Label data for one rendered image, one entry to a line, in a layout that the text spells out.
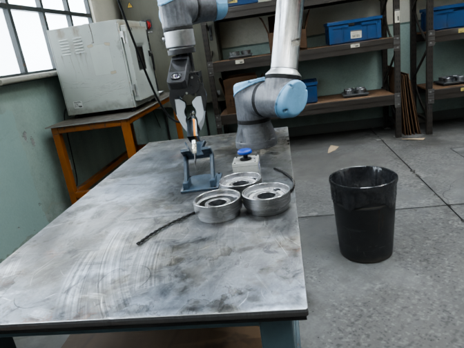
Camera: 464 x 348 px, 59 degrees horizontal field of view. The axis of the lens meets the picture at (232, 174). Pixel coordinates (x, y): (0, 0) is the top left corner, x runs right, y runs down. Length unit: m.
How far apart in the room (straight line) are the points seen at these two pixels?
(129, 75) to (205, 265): 2.51
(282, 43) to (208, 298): 0.90
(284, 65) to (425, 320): 1.17
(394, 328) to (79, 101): 2.55
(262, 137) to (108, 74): 1.95
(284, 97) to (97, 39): 2.12
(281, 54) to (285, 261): 0.78
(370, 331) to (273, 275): 1.19
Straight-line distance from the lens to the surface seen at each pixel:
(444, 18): 4.65
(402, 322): 1.88
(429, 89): 4.55
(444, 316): 1.94
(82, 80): 3.26
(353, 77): 4.96
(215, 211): 0.85
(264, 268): 0.68
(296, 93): 1.30
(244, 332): 0.96
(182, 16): 1.07
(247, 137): 1.40
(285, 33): 1.33
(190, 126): 1.08
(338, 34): 4.41
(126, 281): 0.73
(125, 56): 3.12
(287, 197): 0.87
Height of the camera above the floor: 1.15
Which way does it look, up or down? 17 degrees down
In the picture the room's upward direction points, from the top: 8 degrees counter-clockwise
